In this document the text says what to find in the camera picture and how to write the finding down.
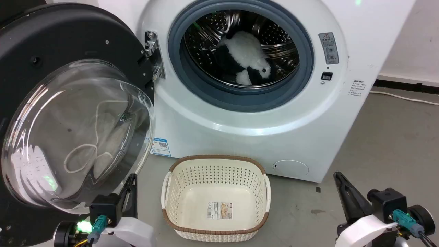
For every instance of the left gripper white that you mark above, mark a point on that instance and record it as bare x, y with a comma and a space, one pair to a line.
133, 233

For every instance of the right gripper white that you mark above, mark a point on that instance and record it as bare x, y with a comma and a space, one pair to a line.
367, 230

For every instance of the black round washer door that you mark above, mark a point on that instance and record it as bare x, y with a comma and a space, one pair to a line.
61, 51

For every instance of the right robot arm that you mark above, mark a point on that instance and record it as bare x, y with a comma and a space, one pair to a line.
423, 218

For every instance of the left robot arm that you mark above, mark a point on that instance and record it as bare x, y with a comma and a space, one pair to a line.
67, 235

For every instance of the white front-load washing machine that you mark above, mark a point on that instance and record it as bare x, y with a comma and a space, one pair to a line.
240, 130

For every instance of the chrome door hinge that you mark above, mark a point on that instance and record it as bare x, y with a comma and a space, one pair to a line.
153, 51

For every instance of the blue QR code sticker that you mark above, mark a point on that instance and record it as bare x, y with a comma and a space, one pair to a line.
160, 146

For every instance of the cream perforated laundry basket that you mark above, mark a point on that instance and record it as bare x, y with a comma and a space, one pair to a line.
216, 202

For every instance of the black baseboard strip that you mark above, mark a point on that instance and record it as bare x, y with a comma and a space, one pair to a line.
408, 85

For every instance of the grey warning label sticker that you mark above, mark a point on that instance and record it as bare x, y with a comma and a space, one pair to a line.
329, 48

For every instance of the black white panda plush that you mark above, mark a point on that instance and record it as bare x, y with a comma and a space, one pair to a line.
247, 55

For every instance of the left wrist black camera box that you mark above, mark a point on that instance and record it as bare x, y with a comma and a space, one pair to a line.
106, 209

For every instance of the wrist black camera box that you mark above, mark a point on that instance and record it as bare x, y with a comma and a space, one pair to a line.
106, 209
389, 202

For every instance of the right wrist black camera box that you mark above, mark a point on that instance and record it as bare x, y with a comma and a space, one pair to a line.
389, 202

